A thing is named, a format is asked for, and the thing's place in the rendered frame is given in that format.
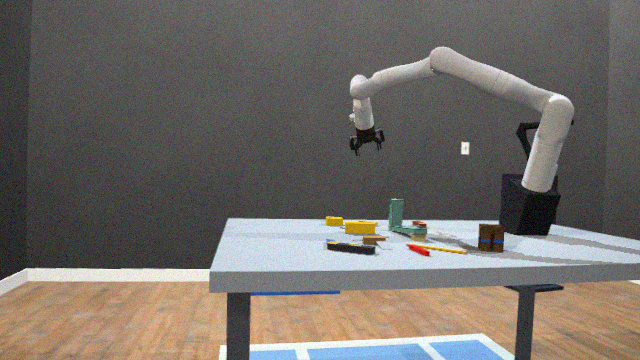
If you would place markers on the red rectangular bar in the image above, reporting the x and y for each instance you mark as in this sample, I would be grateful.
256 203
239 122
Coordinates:
419 250

